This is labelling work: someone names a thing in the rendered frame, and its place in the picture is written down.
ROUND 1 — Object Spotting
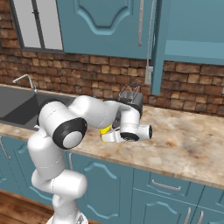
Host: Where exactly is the dark grey sink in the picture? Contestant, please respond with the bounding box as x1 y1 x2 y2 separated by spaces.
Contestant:
0 86 78 131

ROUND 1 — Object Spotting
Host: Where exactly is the silver faucet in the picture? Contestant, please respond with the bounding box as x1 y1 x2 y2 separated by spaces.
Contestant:
12 73 39 94

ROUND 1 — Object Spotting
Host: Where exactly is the silver open door handle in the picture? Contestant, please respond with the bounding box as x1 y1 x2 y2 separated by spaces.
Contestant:
145 0 156 68

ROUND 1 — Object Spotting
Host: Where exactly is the teal drawer front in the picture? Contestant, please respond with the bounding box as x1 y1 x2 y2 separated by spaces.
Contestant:
133 168 206 203

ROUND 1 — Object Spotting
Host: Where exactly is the silver lower door handle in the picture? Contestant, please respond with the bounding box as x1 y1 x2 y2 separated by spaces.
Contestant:
0 136 11 161
67 152 74 172
183 206 193 224
196 210 205 224

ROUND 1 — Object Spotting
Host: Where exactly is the yellow bell pepper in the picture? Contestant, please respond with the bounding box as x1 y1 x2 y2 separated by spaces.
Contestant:
99 124 113 137

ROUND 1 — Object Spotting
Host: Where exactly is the window with grey frame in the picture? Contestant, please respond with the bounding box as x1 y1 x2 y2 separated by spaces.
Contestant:
8 0 65 53

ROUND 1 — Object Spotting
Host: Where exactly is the teal lower cabinet door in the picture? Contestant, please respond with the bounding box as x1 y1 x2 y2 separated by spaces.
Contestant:
68 152 135 224
129 187 203 224
189 185 224 224
0 135 71 207

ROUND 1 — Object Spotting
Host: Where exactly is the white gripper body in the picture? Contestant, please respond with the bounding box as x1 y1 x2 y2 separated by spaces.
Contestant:
101 130 124 144

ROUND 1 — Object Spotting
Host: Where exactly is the open teal cabinet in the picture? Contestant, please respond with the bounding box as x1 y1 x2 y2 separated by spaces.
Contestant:
162 0 224 67

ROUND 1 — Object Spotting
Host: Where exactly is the silver drawer handle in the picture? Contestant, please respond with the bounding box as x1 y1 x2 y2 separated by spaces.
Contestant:
150 178 182 193

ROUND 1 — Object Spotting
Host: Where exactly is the black toaster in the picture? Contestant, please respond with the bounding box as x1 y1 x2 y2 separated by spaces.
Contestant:
117 83 144 118

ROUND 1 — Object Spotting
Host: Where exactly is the teal upper cabinet door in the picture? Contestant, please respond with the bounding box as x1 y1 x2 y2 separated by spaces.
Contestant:
55 0 156 60

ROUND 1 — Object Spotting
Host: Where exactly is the silver upper cabinet door handle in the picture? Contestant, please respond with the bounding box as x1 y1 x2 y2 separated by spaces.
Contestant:
137 0 145 47

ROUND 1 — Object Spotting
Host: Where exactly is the open teal cabinet door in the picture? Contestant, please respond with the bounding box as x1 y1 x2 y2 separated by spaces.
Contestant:
150 0 168 96

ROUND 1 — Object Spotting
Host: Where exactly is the white wall outlet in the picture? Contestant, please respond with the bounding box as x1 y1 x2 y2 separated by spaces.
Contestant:
144 66 154 86

